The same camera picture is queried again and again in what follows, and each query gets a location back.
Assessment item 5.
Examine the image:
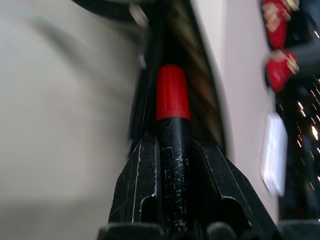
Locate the red capped black marker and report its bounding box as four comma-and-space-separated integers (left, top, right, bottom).
154, 63, 192, 235

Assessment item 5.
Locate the red and black object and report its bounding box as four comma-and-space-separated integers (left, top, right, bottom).
259, 0, 301, 50
264, 49, 300, 93

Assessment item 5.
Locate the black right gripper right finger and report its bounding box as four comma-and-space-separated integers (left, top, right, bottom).
188, 139, 281, 240

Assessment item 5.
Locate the white rectangular block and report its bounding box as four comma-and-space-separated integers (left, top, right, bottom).
259, 112, 288, 197

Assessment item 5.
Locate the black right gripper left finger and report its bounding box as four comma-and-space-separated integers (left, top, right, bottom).
107, 138, 165, 240

